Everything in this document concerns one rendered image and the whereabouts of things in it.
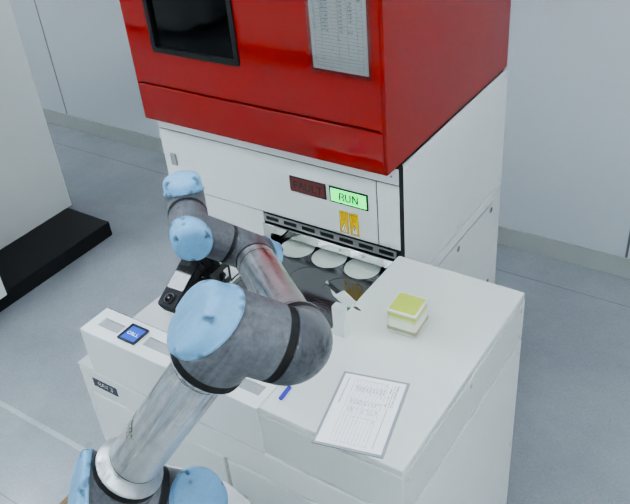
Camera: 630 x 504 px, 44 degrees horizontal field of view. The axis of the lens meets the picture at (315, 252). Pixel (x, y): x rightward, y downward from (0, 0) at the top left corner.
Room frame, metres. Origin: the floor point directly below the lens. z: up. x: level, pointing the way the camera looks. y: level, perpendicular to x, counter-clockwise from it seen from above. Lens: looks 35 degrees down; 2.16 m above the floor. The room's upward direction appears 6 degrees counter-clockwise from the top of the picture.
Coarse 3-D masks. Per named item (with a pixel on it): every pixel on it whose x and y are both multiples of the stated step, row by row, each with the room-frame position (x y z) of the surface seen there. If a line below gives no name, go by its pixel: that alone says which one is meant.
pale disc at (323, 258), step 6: (318, 252) 1.81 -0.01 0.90; (324, 252) 1.81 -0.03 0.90; (330, 252) 1.80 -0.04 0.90; (312, 258) 1.78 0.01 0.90; (318, 258) 1.78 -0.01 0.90; (324, 258) 1.78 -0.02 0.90; (330, 258) 1.78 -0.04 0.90; (336, 258) 1.77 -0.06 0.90; (342, 258) 1.77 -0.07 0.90; (318, 264) 1.75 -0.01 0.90; (324, 264) 1.75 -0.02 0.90; (330, 264) 1.75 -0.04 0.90; (336, 264) 1.74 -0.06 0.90
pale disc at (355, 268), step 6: (348, 264) 1.74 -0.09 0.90; (354, 264) 1.74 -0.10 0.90; (360, 264) 1.73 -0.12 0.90; (366, 264) 1.73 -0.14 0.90; (372, 264) 1.73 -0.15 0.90; (348, 270) 1.71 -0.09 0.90; (354, 270) 1.71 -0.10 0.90; (360, 270) 1.71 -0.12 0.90; (366, 270) 1.70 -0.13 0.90; (372, 270) 1.70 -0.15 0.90; (378, 270) 1.70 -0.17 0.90; (354, 276) 1.68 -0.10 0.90; (360, 276) 1.68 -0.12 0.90; (366, 276) 1.68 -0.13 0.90; (372, 276) 1.67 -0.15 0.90
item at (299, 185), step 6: (294, 180) 1.86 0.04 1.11; (300, 180) 1.85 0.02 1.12; (294, 186) 1.86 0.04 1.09; (300, 186) 1.85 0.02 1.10; (306, 186) 1.84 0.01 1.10; (312, 186) 1.82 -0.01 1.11; (318, 186) 1.81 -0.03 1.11; (306, 192) 1.84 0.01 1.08; (312, 192) 1.83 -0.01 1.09; (318, 192) 1.81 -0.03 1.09
